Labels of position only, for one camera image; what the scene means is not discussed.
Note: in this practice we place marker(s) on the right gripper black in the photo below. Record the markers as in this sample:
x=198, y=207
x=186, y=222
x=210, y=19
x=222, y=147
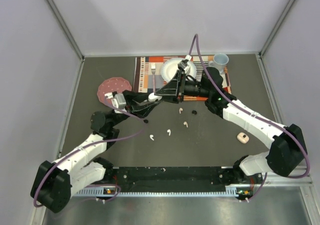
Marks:
x=170, y=92

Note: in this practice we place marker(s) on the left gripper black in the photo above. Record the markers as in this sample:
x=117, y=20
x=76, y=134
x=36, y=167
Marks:
x=141, y=111

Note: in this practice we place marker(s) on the pink beige earbud charging case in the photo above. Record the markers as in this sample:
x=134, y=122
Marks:
x=243, y=138

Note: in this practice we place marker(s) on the white earbud charging case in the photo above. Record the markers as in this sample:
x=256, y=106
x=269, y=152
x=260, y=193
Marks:
x=152, y=97

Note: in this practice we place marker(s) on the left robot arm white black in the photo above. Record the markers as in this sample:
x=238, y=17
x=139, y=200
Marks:
x=56, y=182

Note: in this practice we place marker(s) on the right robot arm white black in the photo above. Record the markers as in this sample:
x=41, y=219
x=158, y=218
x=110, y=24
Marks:
x=286, y=145

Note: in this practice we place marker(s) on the white plate blue rim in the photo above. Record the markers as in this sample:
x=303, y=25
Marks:
x=170, y=67

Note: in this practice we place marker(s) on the colourful patchwork placemat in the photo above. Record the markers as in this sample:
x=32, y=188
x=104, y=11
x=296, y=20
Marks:
x=143, y=75

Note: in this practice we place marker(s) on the pink dotted plate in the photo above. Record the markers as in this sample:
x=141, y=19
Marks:
x=112, y=85

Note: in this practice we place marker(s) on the light blue mug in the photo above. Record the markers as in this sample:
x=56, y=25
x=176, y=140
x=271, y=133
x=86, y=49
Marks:
x=220, y=61

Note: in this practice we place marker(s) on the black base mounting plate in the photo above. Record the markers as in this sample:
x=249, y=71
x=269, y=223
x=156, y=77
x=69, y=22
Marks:
x=170, y=179

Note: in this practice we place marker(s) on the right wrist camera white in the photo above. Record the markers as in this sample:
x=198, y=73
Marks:
x=183, y=64

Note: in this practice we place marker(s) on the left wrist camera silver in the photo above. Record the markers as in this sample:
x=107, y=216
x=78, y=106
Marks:
x=119, y=101

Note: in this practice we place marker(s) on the fork with pink handle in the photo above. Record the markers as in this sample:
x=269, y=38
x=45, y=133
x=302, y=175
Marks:
x=153, y=72

